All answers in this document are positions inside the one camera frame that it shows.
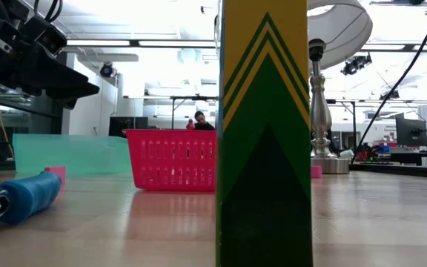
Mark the black ceiling spotlight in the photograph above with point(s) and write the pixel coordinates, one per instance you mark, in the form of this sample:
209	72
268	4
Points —
389	95
106	70

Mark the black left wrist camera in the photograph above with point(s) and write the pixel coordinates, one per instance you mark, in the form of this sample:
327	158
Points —
46	37

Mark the small red object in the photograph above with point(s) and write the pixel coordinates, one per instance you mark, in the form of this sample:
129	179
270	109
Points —
190	125

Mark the black computer monitor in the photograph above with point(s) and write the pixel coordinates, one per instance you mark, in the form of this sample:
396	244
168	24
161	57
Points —
411	131

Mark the black background table frame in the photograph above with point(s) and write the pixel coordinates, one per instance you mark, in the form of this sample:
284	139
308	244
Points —
184	98

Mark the green yellow crayon box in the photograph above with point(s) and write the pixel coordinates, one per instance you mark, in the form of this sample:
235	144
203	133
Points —
265	167

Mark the person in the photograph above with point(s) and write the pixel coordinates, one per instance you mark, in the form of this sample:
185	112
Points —
202	124

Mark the silver table lamp white shade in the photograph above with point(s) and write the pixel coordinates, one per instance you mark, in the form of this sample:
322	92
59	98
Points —
320	111

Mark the fluorescent ceiling light strip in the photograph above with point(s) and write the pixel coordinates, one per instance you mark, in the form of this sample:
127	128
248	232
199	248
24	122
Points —
98	43
384	47

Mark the red plastic basket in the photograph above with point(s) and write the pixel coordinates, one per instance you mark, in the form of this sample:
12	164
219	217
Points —
169	163

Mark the red background equipment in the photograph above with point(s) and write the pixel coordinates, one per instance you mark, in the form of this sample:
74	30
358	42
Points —
369	152

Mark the green translucent plastic tray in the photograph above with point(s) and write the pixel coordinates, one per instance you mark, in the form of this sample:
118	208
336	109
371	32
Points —
80	154

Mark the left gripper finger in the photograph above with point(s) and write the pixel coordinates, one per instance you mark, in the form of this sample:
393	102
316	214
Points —
58	78
67	102

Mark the black desk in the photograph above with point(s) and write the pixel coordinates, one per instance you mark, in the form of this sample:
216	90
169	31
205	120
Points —
413	157

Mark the pink rubber eraser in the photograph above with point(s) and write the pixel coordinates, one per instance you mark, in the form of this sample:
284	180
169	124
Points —
58	172
316	171

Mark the black ceiling camera rig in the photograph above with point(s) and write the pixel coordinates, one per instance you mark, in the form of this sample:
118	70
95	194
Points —
354	65

